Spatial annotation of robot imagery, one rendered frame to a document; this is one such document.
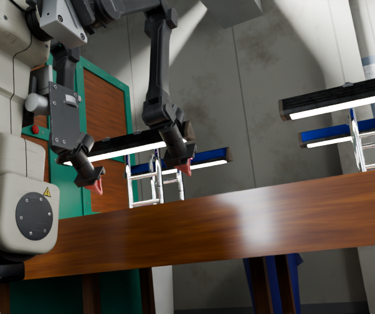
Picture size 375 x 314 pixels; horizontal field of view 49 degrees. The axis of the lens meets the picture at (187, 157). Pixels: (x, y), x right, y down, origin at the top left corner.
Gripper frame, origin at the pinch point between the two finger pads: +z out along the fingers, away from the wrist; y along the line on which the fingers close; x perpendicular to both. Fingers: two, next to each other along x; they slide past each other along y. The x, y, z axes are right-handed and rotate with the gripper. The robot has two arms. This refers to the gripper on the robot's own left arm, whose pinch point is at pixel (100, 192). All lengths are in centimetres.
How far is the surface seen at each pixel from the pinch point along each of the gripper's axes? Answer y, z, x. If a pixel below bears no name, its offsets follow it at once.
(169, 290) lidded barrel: 69, 190, -88
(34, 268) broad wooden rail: 17.9, 4.3, 28.6
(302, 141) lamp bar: -69, 40, -60
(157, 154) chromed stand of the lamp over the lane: -9.4, 13.2, -34.9
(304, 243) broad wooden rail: -71, 5, 30
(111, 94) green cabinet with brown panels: 47, 20, -122
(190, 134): -31.7, 0.5, -25.5
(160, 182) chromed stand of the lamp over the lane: -9.5, 21.4, -25.4
